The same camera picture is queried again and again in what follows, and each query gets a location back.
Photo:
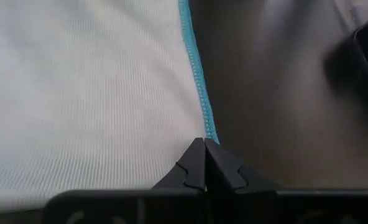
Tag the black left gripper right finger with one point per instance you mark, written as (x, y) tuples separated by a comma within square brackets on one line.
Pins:
[(224, 174)]

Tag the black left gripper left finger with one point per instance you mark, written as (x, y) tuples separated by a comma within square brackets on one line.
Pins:
[(193, 168)]

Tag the pale blue microfiber towel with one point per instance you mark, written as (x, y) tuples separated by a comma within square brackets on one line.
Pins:
[(87, 102)]

